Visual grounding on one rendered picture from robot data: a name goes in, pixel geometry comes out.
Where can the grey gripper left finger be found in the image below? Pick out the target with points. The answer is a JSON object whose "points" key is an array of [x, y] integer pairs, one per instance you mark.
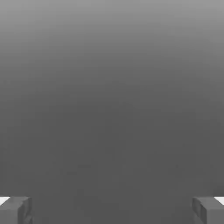
{"points": [[13, 210]]}

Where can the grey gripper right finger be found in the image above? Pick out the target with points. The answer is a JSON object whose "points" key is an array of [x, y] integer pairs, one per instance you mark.
{"points": [[210, 211]]}

